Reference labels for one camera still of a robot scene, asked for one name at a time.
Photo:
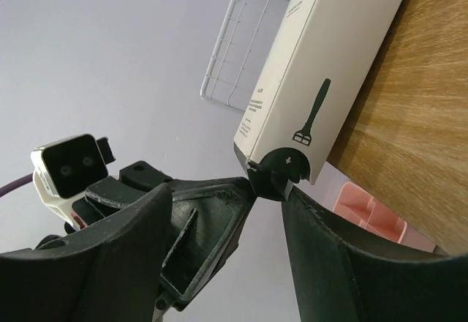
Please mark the white Harry's box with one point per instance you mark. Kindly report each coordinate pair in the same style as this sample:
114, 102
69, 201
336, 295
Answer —
316, 66

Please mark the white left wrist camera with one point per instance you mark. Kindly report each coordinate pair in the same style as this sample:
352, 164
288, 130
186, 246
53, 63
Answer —
64, 169

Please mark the pink compartment tray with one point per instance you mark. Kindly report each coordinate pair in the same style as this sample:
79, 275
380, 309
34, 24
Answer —
362, 209

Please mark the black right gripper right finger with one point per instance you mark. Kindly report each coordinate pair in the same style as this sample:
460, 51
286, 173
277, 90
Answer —
342, 272

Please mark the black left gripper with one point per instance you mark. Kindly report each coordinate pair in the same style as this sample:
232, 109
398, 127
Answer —
111, 193

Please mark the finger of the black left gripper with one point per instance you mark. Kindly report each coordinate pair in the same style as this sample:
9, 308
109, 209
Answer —
206, 224

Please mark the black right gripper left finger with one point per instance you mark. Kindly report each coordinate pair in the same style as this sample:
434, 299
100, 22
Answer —
108, 271

